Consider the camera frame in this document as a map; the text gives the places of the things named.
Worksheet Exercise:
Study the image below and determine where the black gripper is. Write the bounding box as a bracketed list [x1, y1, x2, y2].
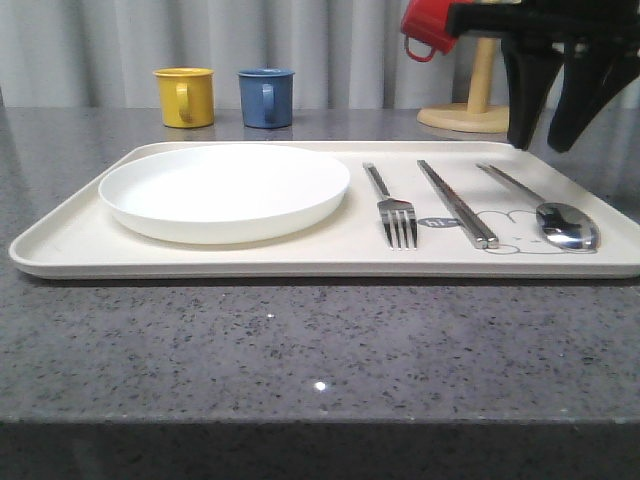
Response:
[445, 0, 639, 153]

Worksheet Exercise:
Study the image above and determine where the silver metal fork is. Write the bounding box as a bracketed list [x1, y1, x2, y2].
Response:
[363, 162, 418, 250]

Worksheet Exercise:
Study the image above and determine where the white round plate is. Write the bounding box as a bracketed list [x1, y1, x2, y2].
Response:
[99, 144, 351, 245]

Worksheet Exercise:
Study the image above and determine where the wooden mug tree stand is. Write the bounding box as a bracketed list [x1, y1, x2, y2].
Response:
[417, 38, 509, 133]

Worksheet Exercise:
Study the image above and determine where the red enamel mug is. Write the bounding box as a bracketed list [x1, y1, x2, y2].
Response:
[401, 0, 470, 63]

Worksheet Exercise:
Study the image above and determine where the cream rabbit serving tray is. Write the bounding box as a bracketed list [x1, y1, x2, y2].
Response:
[9, 141, 639, 279]

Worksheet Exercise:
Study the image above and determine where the grey pleated curtain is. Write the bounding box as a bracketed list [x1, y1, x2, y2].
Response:
[1, 1, 477, 109]

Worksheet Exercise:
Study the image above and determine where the blue enamel mug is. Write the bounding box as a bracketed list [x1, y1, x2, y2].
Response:
[238, 68, 295, 129]

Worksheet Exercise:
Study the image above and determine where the yellow enamel mug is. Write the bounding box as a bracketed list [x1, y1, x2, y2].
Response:
[153, 67, 214, 128]

